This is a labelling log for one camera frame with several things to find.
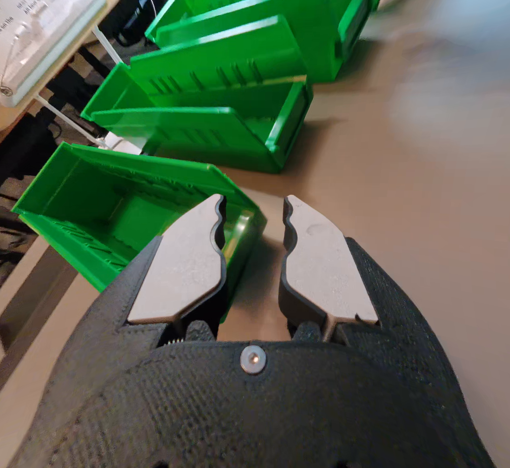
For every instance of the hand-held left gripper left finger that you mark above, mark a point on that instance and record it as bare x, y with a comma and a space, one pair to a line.
179, 272

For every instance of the grey desk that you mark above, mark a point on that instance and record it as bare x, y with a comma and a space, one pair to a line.
398, 177

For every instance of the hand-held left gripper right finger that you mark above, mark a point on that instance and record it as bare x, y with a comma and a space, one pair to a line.
324, 276

